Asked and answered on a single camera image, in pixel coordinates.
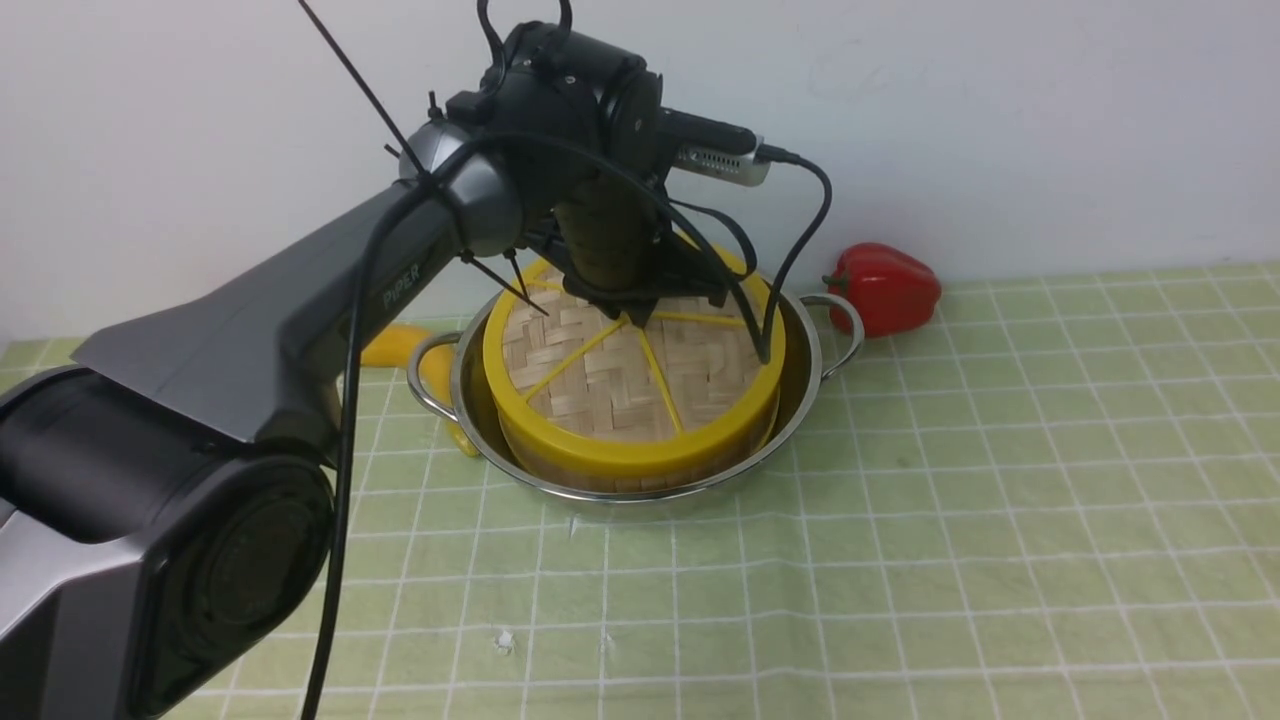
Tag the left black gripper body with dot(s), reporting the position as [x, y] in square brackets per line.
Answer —
[615, 250]

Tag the yellow woven bamboo steamer lid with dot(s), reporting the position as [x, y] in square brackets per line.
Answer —
[590, 374]

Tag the yellow bamboo steamer basket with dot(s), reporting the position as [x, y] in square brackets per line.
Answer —
[649, 456]

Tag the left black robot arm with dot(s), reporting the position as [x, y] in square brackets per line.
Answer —
[171, 495]

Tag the stainless steel pot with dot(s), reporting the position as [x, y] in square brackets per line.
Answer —
[473, 408]

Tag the red bell pepper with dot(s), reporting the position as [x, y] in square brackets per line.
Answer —
[893, 292]

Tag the white paper scrap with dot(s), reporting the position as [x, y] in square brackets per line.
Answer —
[504, 642]

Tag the green checkered tablecloth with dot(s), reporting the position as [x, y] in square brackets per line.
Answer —
[1058, 500]

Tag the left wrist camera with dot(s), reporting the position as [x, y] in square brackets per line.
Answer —
[715, 150]

